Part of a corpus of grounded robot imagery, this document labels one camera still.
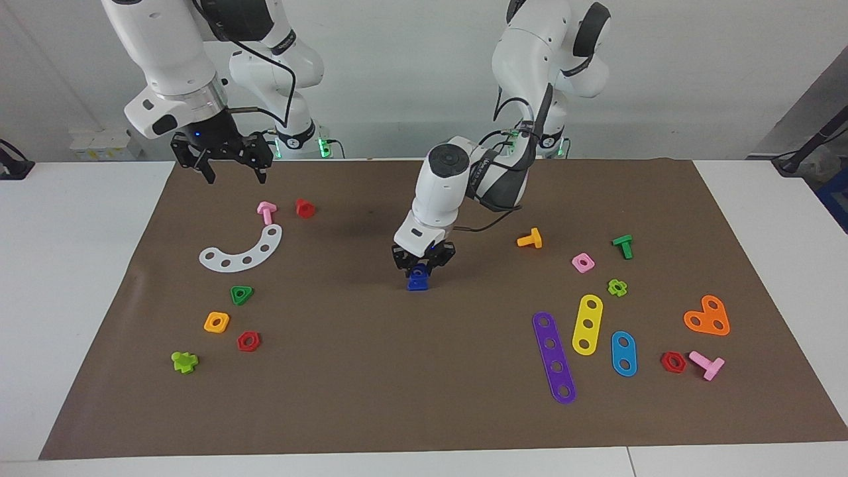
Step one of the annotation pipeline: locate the white curved perforated plate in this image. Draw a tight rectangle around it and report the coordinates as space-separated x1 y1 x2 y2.
199 224 284 273

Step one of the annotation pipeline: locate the white power strip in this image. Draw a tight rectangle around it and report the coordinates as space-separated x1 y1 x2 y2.
70 129 143 162

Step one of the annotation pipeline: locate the brown table mat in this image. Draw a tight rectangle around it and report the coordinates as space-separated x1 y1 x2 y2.
38 158 848 461

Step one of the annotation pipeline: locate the purple four-hole plastic plate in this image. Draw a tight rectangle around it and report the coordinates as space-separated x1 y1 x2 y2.
532 311 577 405

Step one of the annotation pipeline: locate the yellow three-hole plastic plate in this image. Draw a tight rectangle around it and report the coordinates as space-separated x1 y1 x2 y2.
572 294 604 356

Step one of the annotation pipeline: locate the black clamp device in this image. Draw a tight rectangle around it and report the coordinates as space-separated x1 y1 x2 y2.
0 139 35 181

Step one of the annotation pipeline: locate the blue two-hole plastic plate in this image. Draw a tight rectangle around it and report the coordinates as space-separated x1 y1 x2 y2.
610 331 638 378

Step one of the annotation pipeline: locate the orange heart-shaped perforated plate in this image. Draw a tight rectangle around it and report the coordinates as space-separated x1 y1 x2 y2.
683 295 731 337

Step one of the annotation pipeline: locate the black stand pole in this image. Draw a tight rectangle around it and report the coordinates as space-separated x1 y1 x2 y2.
772 109 848 174

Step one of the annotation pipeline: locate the blue crate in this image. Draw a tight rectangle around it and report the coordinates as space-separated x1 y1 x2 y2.
817 166 848 234

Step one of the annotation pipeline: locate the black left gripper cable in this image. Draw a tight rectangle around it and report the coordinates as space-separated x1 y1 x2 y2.
450 83 554 234

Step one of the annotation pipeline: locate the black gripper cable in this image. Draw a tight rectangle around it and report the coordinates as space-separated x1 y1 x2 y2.
450 83 554 234
225 36 297 131

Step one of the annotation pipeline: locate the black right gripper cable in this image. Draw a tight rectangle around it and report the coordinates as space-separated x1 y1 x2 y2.
225 36 297 131

